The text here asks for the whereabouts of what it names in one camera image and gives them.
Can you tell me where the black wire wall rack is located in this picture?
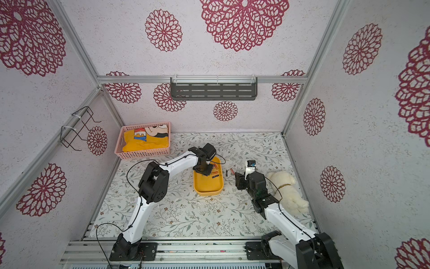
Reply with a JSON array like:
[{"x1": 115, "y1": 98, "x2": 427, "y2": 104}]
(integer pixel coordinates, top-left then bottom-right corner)
[{"x1": 59, "y1": 105, "x2": 101, "y2": 151}]

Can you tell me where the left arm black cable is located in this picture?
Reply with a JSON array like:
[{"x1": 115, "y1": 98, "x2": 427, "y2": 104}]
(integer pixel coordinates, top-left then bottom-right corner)
[{"x1": 95, "y1": 152, "x2": 226, "y2": 269}]

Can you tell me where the yellow printed cloth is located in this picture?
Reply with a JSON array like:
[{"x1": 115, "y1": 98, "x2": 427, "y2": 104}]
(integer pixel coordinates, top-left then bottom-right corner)
[{"x1": 123, "y1": 124, "x2": 169, "y2": 152}]

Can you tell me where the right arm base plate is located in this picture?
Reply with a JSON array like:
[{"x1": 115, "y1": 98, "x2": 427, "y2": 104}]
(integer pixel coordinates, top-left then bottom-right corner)
[{"x1": 244, "y1": 241, "x2": 281, "y2": 261}]

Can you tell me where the aluminium front rail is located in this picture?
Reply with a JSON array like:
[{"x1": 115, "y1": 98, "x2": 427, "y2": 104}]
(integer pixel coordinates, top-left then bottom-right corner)
[{"x1": 59, "y1": 238, "x2": 284, "y2": 266}]

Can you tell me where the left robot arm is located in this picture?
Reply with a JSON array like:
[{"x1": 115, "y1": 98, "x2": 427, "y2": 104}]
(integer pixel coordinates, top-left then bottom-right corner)
[{"x1": 117, "y1": 143, "x2": 217, "y2": 245}]

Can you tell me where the white plush toy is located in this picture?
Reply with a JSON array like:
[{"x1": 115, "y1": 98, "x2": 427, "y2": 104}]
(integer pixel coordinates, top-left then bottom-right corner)
[{"x1": 267, "y1": 171, "x2": 309, "y2": 216}]

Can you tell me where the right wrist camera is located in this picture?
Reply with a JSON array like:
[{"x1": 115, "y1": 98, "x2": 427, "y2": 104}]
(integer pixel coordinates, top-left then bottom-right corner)
[{"x1": 245, "y1": 160, "x2": 256, "y2": 180}]

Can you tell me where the pink plastic basket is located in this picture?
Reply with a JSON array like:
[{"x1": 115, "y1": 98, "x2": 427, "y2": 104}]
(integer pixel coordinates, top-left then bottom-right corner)
[{"x1": 114, "y1": 122, "x2": 171, "y2": 160}]

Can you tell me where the grey wall shelf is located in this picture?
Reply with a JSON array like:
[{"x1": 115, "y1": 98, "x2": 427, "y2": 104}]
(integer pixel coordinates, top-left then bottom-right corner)
[{"x1": 170, "y1": 77, "x2": 258, "y2": 101}]

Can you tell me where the yellow plastic storage box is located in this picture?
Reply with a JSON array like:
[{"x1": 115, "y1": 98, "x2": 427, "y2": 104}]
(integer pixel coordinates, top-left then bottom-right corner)
[{"x1": 193, "y1": 156, "x2": 224, "y2": 196}]

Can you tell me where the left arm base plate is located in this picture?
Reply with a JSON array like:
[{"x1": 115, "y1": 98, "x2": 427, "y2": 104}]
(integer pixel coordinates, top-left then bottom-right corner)
[{"x1": 109, "y1": 242, "x2": 158, "y2": 262}]

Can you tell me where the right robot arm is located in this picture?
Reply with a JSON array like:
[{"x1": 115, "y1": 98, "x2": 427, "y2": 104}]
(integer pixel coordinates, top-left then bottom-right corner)
[{"x1": 235, "y1": 171, "x2": 344, "y2": 269}]

